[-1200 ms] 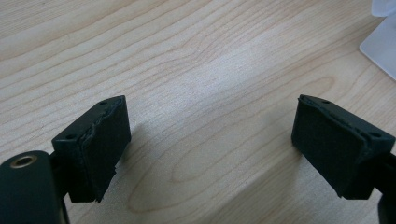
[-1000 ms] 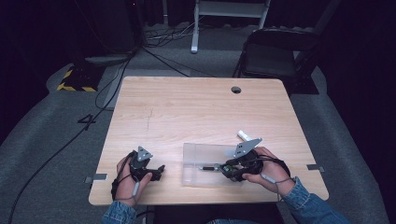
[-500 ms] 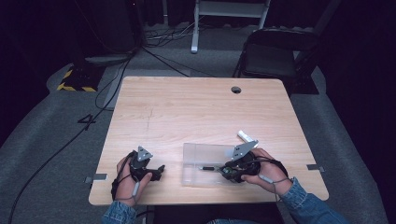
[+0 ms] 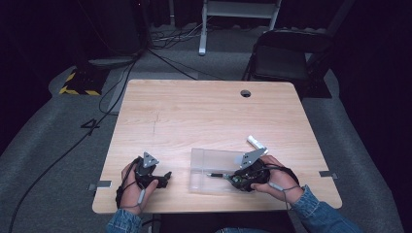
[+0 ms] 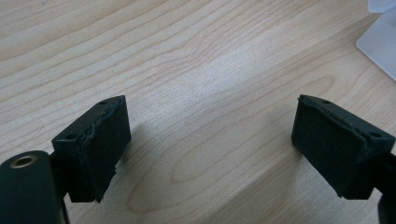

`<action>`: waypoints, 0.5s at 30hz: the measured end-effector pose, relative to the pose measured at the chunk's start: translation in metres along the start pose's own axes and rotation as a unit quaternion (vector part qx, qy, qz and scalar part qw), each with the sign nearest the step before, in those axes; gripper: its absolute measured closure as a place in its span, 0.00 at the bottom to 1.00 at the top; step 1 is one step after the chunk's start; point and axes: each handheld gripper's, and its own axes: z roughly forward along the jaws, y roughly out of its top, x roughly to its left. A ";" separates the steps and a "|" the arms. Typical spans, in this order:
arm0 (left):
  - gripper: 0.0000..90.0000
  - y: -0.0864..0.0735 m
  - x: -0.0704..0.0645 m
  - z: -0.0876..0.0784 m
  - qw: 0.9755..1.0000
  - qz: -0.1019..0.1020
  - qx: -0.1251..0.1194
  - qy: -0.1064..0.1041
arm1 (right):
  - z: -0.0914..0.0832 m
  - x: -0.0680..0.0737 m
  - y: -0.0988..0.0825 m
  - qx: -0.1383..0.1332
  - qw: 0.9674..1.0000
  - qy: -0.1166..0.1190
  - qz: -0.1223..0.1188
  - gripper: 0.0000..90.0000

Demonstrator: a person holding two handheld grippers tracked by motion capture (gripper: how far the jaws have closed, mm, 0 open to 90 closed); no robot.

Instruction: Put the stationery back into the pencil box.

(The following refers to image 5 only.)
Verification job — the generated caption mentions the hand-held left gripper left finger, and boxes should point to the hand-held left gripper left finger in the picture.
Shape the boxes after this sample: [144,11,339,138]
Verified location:
[50,94,132,203]

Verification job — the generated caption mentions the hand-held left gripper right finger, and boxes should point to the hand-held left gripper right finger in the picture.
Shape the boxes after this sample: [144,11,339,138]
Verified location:
[290,94,396,201]

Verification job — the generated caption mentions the translucent white plastic box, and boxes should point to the translucent white plastic box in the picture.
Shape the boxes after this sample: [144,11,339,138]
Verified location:
[355,0,396,82]

